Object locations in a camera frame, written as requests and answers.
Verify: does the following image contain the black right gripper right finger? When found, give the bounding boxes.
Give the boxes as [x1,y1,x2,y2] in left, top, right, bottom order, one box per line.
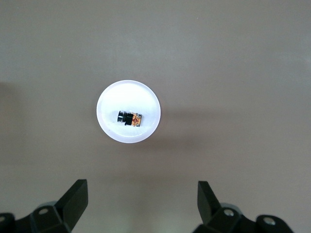
[193,180,296,233]

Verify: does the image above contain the orange push button switch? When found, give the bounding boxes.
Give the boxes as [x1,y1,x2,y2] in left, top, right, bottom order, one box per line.
[116,110,143,128]

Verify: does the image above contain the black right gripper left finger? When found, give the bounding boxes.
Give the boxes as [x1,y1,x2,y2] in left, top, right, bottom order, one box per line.
[0,179,88,233]

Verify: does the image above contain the pale pink round plate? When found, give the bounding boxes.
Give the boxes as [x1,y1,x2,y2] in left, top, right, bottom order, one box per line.
[96,79,161,144]

